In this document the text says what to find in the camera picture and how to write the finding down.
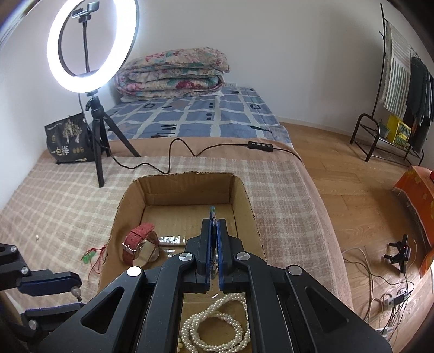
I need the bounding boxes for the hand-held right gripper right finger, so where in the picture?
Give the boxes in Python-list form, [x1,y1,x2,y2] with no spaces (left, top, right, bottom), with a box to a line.
[216,218,394,353]

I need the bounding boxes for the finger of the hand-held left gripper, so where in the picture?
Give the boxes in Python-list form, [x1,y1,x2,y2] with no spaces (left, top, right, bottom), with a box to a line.
[20,302,87,340]
[0,242,83,295]

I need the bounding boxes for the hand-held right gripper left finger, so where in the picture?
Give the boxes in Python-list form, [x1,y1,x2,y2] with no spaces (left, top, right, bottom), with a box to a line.
[39,218,216,353]

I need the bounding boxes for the red strap watch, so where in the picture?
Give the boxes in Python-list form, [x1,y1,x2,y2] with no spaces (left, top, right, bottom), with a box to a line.
[122,223,161,266]

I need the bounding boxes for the white pearl necklace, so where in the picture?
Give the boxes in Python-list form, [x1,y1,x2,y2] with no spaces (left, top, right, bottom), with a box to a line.
[178,292,253,352]

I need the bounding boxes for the cardboard box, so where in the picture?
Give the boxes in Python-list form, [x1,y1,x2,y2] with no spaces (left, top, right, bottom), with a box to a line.
[97,172,268,353]

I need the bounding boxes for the beige plaid blanket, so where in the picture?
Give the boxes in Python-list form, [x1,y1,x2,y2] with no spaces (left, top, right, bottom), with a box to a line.
[0,137,355,340]

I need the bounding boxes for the blue checked bed sheet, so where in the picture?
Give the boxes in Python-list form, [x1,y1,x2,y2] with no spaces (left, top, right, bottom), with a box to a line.
[102,86,292,141]

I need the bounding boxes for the black printed bag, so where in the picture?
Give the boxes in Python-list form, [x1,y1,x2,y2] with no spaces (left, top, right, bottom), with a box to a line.
[44,113,93,165]

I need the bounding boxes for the folded floral quilt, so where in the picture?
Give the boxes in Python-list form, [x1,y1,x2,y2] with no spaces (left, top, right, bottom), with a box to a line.
[114,48,231,101]

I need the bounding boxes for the power strip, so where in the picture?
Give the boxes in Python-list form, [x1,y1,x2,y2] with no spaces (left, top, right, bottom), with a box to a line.
[381,288,411,306]

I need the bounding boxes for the yellow box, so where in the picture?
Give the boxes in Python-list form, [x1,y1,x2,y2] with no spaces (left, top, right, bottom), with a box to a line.
[387,115,412,147]

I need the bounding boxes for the striped hanging cloth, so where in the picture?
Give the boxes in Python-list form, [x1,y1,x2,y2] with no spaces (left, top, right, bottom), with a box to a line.
[380,22,412,116]

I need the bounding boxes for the dark hanging clothes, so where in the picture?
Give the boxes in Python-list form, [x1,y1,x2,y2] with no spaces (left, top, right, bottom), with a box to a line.
[403,56,434,153]

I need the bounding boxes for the black clothes rack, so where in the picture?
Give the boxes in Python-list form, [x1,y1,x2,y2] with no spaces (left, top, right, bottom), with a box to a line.
[350,3,434,167]

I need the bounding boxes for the black phone holder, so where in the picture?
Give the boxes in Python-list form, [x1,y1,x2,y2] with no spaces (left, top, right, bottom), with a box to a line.
[71,2,100,73]

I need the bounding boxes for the green pendant red string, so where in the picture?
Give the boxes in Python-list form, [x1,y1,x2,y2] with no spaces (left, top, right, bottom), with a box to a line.
[81,247,108,282]

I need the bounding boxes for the black cable with controller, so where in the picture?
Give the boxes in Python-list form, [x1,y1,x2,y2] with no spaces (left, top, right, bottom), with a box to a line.
[105,137,302,175]

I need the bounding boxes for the tangle of floor cables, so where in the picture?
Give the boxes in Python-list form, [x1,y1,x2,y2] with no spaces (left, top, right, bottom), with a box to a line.
[341,238,434,336]

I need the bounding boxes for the white ring light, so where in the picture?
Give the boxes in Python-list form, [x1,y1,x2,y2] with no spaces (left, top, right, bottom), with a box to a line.
[47,0,140,94]

